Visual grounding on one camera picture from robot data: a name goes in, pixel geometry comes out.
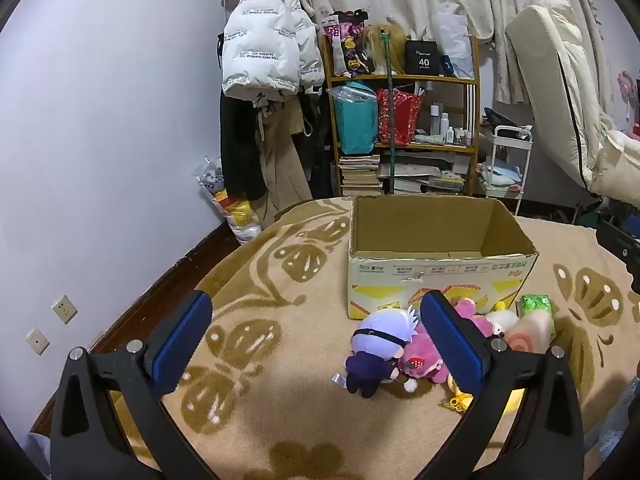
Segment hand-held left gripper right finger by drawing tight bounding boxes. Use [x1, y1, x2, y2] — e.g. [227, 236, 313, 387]
[420, 290, 586, 480]

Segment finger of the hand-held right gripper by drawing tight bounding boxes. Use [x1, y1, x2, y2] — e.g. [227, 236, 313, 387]
[595, 219, 640, 296]

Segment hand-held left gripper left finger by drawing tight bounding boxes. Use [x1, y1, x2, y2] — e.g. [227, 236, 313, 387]
[50, 290, 221, 480]

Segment pink bear plush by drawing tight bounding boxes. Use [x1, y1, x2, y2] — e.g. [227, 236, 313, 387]
[397, 297, 497, 386]

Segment white fluffy plush yellow pompoms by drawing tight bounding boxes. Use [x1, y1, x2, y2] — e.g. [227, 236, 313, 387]
[485, 309, 521, 341]

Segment printed cardboard box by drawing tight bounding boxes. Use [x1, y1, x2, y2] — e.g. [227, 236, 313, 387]
[346, 195, 540, 321]

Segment lavender haired doll plush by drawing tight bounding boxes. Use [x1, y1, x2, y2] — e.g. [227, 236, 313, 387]
[345, 306, 418, 398]

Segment peach round cushion plush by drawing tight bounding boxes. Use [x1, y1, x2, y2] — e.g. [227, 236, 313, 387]
[505, 310, 557, 356]

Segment green packet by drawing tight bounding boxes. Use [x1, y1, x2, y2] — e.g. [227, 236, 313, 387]
[520, 294, 553, 318]

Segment white trolley cart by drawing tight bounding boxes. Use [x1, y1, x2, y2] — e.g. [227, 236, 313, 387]
[480, 125, 533, 216]

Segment pink white object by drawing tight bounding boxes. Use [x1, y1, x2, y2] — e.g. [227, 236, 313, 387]
[617, 70, 640, 141]

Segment plastic bag of toys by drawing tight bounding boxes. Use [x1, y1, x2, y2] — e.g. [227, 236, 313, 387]
[194, 156, 263, 246]

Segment pile of papers and magazines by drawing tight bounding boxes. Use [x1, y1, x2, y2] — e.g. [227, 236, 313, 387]
[377, 152, 471, 196]

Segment black pouch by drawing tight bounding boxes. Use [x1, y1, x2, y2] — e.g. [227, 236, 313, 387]
[482, 107, 521, 136]

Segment cream padded recliner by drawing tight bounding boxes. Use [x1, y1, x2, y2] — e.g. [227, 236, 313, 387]
[505, 0, 640, 198]

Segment stack of old books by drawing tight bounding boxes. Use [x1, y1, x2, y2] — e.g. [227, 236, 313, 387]
[339, 154, 382, 197]

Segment black coat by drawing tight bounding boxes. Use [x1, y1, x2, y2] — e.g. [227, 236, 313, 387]
[219, 90, 268, 203]

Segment row of cosmetic bottles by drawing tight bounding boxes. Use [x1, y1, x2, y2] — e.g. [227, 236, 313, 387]
[427, 102, 473, 146]

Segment beige trousers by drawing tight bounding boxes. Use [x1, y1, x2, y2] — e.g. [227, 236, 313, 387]
[255, 100, 313, 226]

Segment red patterned bag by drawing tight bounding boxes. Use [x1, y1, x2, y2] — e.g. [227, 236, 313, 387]
[376, 87, 423, 145]

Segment black hanging garment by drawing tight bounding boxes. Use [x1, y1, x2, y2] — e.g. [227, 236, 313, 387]
[299, 89, 337, 197]

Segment teal bag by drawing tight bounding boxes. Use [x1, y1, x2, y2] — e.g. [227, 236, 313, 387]
[334, 92, 378, 156]

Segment green pole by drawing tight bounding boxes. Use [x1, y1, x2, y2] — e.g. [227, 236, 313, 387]
[378, 30, 398, 196]

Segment white plastic bag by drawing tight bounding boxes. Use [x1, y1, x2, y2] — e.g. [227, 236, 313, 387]
[432, 10, 475, 80]

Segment wooden shelf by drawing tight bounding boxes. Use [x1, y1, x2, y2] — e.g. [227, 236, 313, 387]
[320, 30, 483, 198]

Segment black box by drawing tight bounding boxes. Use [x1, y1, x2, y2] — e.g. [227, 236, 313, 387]
[404, 39, 441, 76]

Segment blonde wig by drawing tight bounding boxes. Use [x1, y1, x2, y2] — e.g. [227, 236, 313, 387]
[365, 24, 408, 75]

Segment cartoon character merchandise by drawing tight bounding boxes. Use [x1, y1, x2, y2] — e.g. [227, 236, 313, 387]
[322, 10, 373, 78]

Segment white puffer jacket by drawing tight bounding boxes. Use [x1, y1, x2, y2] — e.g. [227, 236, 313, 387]
[221, 0, 325, 101]

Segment white wall outlet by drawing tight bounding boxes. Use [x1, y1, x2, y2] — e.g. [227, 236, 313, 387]
[26, 328, 51, 356]
[52, 295, 78, 325]

